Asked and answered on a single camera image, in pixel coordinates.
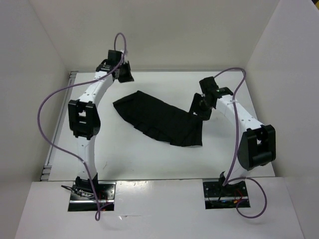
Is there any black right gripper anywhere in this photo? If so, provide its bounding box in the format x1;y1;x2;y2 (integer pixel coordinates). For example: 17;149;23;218
188;92;213;121

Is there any black skirt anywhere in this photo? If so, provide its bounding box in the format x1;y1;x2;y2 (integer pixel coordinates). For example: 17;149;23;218
113;91;202;147

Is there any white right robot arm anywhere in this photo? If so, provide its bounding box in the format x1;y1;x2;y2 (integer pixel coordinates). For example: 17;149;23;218
189;87;276;196

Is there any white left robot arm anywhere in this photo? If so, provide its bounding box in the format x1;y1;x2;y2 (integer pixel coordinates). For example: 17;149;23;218
68;60;134;199

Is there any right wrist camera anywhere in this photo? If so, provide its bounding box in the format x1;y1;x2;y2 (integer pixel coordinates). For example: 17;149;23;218
199;77;219;95

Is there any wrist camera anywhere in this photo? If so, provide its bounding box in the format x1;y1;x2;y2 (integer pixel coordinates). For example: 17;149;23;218
199;77;219;95
107;50;123;66

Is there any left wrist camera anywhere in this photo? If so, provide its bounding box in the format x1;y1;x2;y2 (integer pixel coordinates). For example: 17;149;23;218
107;50;123;66

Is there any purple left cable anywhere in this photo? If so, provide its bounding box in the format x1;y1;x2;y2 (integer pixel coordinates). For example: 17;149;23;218
39;32;128;222

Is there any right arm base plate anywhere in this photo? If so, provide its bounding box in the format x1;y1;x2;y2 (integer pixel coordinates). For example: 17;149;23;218
202;179;250;210

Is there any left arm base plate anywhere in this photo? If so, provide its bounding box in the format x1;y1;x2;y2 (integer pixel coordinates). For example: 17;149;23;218
61;181;116;212

